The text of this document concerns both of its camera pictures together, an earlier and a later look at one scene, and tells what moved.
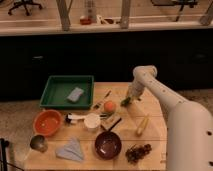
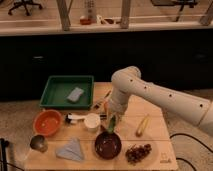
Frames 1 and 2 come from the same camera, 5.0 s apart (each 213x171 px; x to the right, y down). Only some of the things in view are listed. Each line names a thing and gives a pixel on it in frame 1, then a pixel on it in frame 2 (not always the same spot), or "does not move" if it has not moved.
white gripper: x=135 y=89 → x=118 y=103
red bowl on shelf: x=85 y=21 does not move
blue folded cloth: x=71 y=150 does not move
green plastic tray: x=58 y=87 does not move
